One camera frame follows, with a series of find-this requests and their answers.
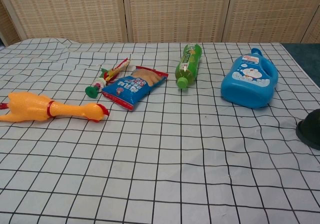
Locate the black bowl with dice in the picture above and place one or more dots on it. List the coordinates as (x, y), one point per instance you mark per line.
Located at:
(308, 139)

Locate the blue snack bag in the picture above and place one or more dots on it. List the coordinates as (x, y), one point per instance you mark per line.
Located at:
(127, 91)

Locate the green tea bottle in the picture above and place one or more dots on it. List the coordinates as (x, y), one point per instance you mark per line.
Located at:
(187, 66)

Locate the black grid white tablecloth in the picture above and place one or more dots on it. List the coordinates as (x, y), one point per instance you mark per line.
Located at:
(160, 159)

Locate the feather shuttlecock green base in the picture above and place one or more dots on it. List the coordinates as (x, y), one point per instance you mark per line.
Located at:
(96, 87)

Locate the blue cartoon detergent bottle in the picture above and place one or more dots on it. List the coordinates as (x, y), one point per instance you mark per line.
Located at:
(247, 89)

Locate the woven bamboo folding screen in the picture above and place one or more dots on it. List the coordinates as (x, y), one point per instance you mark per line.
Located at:
(175, 11)

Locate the yellow rubber chicken toy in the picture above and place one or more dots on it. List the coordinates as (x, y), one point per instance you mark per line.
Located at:
(30, 106)

